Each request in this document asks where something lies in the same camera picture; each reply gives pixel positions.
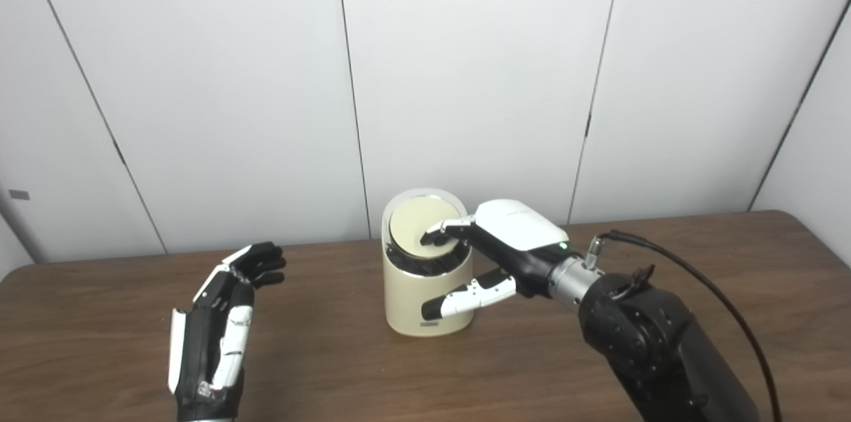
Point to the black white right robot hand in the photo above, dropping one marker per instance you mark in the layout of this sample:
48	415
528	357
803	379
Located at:
518	229

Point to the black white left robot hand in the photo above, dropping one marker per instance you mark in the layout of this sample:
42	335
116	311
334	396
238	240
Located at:
203	349

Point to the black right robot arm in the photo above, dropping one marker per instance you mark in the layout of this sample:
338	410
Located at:
651	342

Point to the cream round bin lid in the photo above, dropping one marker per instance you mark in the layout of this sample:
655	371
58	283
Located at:
412	222

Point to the cream-colored round bin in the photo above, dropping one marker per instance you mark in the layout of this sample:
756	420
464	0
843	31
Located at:
409	302

